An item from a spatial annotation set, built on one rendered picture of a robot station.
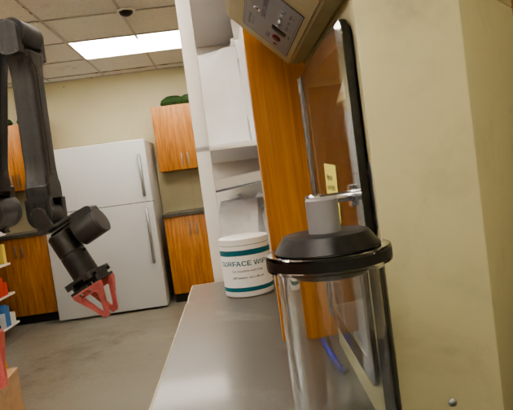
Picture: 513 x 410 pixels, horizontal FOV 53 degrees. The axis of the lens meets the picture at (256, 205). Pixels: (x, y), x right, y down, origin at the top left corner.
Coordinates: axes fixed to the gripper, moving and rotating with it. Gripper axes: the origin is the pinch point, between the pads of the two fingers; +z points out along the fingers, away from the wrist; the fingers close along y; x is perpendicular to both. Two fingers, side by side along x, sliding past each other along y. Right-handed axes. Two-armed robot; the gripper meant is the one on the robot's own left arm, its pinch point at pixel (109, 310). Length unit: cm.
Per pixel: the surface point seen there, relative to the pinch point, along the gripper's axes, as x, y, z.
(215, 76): -41, 87, -50
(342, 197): -54, -46, 3
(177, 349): -14.1, -13.9, 12.8
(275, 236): -41.1, -14.9, 4.9
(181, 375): -18.0, -26.9, 14.6
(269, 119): -51, -14, -13
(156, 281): 151, 412, 7
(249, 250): -28.5, 21.6, 6.9
